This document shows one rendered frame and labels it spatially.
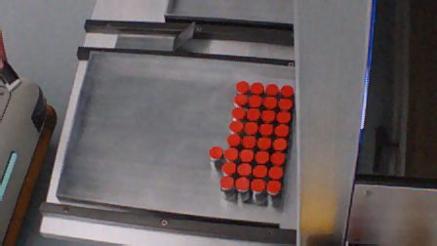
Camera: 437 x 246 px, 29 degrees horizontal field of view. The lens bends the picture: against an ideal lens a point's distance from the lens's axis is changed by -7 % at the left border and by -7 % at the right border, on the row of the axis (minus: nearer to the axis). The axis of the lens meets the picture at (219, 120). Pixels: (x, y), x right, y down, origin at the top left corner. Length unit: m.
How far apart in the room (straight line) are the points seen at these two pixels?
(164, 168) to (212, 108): 0.12
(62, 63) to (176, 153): 1.25
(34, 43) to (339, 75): 1.93
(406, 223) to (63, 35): 1.73
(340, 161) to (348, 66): 0.18
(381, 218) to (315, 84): 0.31
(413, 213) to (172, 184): 0.44
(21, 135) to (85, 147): 0.81
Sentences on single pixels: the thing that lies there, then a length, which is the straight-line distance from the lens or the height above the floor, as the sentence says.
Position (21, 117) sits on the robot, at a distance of 2.18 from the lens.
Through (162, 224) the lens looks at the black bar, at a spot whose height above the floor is 0.90.
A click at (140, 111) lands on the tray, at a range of 1.39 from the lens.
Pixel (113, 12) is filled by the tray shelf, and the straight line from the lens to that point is 1.51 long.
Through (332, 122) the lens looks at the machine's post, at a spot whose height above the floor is 1.34.
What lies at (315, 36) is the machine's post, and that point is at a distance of 0.71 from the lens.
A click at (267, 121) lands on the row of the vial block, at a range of 1.31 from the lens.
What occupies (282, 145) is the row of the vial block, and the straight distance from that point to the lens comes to 1.29.
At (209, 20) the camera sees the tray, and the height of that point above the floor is 0.91.
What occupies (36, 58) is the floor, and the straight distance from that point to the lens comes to 2.59.
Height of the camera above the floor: 2.07
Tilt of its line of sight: 61 degrees down
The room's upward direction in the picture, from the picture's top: 10 degrees counter-clockwise
